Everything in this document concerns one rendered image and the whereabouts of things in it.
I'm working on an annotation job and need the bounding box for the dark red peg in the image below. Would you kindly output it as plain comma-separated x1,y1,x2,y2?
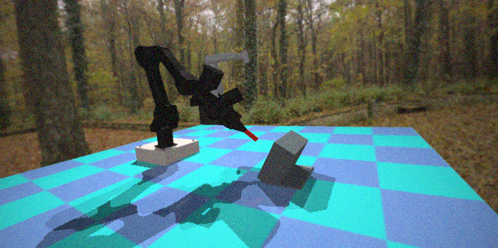
244,129,258,141

